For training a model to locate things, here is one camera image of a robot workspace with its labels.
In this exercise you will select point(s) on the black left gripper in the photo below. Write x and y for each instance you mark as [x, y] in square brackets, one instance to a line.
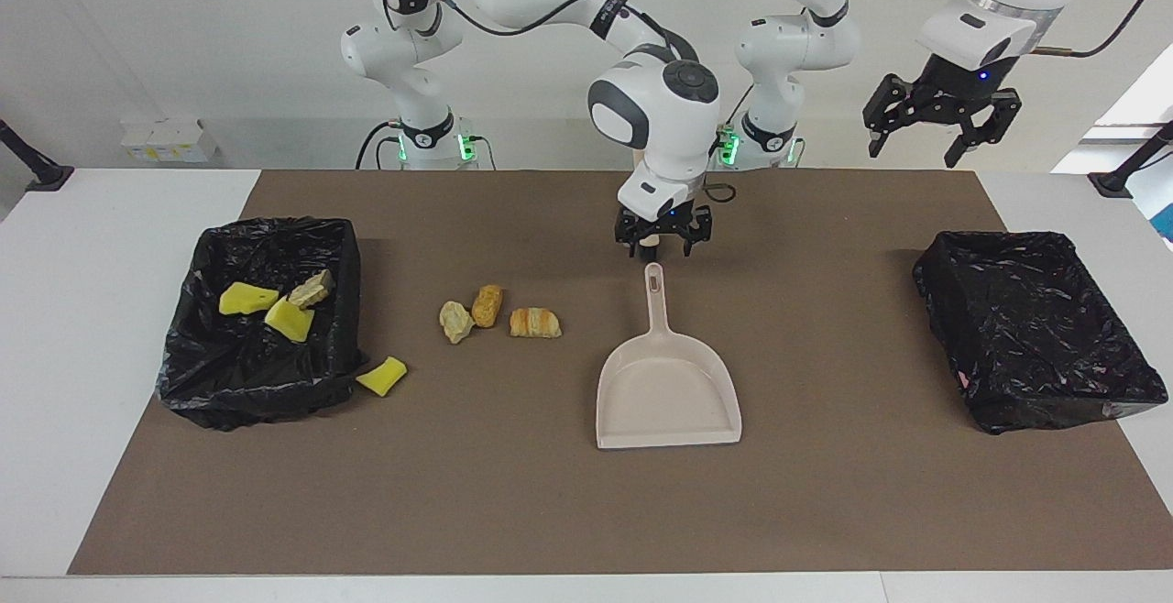
[958, 90]

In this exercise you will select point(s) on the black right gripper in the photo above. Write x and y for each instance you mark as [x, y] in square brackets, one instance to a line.
[664, 225]

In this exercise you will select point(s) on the beige hand brush black bristles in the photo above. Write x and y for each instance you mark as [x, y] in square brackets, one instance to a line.
[650, 241]

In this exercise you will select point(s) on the orange striped croissant piece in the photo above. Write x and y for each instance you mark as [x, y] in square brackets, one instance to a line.
[535, 323]
[312, 291]

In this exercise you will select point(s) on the beige plastic dustpan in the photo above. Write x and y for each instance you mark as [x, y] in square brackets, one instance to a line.
[669, 401]

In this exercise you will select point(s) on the golden brown bread roll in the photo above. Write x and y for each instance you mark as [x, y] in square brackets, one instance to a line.
[487, 306]

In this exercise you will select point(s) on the pale beige bread chunk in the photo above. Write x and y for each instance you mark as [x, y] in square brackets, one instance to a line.
[455, 322]

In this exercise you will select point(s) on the yellow sponge piece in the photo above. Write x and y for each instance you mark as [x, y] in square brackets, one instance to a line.
[289, 321]
[382, 377]

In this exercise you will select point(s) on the yellow sponge with dark spot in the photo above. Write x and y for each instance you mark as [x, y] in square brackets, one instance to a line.
[247, 299]

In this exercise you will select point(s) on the black bag lined bin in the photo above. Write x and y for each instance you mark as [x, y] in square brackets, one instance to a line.
[247, 383]
[1035, 328]

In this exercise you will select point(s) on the blue object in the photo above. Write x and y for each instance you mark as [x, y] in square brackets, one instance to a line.
[1166, 218]

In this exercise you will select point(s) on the brown table mat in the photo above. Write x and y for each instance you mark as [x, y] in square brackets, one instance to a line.
[641, 511]

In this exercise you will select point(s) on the black camera stand pole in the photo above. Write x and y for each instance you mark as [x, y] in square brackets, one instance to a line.
[46, 177]
[1113, 183]

